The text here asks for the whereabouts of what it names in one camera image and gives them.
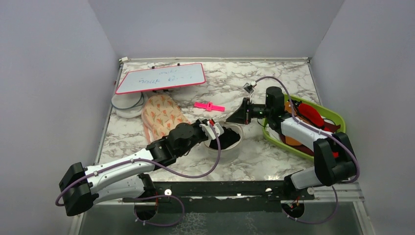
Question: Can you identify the red bra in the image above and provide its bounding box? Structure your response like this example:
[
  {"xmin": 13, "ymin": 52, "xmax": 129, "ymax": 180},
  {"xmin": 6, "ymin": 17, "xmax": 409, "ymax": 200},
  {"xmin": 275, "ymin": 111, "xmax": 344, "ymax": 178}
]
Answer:
[{"xmin": 297, "ymin": 103, "xmax": 325, "ymax": 129}]

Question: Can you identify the white mesh laundry bag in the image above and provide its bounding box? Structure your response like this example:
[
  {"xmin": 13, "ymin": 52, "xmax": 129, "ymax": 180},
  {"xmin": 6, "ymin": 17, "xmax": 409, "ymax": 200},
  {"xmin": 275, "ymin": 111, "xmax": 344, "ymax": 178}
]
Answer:
[{"xmin": 202, "ymin": 123, "xmax": 244, "ymax": 164}]

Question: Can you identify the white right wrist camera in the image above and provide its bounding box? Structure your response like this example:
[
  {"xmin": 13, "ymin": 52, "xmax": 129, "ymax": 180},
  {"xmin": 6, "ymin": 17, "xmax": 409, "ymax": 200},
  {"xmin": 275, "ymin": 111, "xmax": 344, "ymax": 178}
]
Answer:
[{"xmin": 243, "ymin": 81, "xmax": 257, "ymax": 103}]

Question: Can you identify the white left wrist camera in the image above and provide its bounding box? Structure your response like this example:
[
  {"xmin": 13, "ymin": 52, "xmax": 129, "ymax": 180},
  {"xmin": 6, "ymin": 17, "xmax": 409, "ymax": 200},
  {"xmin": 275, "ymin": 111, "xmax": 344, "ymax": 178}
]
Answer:
[{"xmin": 199, "ymin": 119, "xmax": 225, "ymax": 140}]

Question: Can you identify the orange bra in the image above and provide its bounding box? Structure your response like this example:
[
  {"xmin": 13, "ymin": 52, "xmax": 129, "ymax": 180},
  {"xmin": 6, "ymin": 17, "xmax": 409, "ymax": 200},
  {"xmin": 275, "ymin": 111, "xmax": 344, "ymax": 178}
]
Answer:
[{"xmin": 280, "ymin": 101, "xmax": 302, "ymax": 147}]

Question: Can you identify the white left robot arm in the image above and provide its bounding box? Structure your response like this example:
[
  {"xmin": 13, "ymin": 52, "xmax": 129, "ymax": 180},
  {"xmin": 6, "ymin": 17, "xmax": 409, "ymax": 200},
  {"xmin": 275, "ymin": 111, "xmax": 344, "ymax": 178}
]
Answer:
[{"xmin": 55, "ymin": 119, "xmax": 223, "ymax": 216}]

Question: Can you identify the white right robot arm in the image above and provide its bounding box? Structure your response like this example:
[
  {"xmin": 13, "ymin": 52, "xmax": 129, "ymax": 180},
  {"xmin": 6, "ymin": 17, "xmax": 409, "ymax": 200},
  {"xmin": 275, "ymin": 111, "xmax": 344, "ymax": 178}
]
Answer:
[{"xmin": 226, "ymin": 86, "xmax": 360, "ymax": 199}]

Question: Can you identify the pink plastic clip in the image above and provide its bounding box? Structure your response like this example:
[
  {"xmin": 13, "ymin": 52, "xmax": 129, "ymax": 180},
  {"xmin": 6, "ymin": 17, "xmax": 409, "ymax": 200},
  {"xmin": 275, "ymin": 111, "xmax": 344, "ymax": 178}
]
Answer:
[{"xmin": 194, "ymin": 102, "xmax": 225, "ymax": 112}]

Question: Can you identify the black bra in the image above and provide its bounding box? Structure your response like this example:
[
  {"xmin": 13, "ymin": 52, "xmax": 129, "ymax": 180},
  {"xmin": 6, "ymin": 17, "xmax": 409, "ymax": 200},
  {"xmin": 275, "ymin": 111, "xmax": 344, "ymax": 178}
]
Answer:
[{"xmin": 219, "ymin": 127, "xmax": 241, "ymax": 150}]

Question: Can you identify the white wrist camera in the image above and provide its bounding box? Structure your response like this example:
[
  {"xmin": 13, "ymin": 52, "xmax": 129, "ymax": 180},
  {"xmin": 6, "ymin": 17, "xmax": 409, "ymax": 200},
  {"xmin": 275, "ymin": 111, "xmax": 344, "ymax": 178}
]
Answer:
[
  {"xmin": 243, "ymin": 81, "xmax": 257, "ymax": 103},
  {"xmin": 199, "ymin": 119, "xmax": 225, "ymax": 140}
]

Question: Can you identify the pink framed whiteboard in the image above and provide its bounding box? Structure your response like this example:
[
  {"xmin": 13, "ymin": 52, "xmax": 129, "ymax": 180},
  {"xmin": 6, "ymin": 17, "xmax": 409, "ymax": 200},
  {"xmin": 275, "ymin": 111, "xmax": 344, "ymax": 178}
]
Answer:
[{"xmin": 115, "ymin": 63, "xmax": 206, "ymax": 94}]

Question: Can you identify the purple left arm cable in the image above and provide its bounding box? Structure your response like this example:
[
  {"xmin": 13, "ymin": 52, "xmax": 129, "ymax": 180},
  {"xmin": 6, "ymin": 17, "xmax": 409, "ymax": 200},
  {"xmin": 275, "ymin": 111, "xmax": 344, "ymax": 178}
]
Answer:
[{"xmin": 55, "ymin": 124, "xmax": 222, "ymax": 207}]

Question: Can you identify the green plastic tray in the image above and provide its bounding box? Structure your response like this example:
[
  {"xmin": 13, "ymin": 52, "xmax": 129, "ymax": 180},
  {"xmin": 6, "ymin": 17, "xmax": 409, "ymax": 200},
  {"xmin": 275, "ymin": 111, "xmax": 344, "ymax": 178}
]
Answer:
[{"xmin": 261, "ymin": 95, "xmax": 346, "ymax": 161}]

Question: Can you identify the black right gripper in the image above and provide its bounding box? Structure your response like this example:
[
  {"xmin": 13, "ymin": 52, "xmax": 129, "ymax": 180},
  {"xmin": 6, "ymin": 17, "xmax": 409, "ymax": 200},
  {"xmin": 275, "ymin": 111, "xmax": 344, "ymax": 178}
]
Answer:
[{"xmin": 227, "ymin": 97, "xmax": 273, "ymax": 124}]

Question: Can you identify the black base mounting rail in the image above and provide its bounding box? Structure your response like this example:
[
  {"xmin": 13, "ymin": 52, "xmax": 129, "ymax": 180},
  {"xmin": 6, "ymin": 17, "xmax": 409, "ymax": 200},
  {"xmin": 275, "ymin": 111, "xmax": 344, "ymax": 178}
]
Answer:
[{"xmin": 122, "ymin": 174, "xmax": 314, "ymax": 227}]

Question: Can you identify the floral fabric laundry bag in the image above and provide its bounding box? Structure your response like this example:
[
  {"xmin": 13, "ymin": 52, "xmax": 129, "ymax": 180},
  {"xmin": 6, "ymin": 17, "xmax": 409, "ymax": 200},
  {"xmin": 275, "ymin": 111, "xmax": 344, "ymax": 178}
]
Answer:
[{"xmin": 141, "ymin": 94, "xmax": 189, "ymax": 143}]

